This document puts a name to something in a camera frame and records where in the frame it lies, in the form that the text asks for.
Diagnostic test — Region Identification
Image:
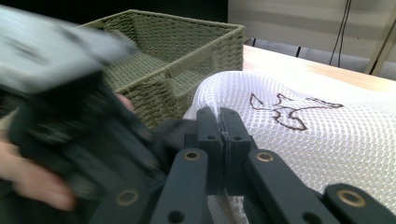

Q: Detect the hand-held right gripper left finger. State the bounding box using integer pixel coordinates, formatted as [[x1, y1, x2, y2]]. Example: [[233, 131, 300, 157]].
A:
[[195, 106, 224, 195]]

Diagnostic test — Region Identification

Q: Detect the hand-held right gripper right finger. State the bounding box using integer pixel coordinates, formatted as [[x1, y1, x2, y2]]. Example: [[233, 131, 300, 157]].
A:
[[219, 106, 254, 195]]

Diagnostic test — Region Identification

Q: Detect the black cloth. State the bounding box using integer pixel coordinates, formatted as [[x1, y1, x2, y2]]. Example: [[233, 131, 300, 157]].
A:
[[151, 118, 200, 175]]

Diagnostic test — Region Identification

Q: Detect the green woven basket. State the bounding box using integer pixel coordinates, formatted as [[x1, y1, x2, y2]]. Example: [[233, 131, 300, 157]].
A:
[[78, 8, 246, 129]]

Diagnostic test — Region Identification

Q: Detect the white mesh laundry bag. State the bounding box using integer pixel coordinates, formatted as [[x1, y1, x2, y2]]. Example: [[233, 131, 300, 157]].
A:
[[182, 70, 396, 224]]

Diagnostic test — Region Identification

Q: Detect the black curtain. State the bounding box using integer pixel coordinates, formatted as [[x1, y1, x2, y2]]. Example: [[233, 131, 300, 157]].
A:
[[0, 0, 229, 25]]

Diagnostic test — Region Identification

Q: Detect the black wall cable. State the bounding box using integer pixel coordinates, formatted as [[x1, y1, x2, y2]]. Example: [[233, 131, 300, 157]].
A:
[[337, 0, 353, 68], [329, 0, 349, 65]]

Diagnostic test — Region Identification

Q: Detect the pale vertical wall post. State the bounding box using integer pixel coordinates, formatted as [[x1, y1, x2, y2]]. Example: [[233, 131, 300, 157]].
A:
[[363, 14, 396, 77]]

